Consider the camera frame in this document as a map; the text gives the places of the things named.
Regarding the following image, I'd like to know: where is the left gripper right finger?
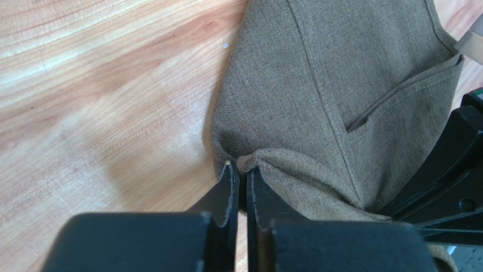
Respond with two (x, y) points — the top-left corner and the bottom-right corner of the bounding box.
(247, 168), (437, 271)

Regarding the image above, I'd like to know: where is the brown cloth napkin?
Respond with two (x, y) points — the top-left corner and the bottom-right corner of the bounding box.
(209, 0), (465, 272)

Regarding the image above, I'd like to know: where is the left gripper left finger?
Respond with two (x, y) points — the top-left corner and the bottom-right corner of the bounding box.
(42, 161), (239, 271)

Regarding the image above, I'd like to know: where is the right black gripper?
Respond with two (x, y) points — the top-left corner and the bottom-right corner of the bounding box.
(379, 88), (482, 247)

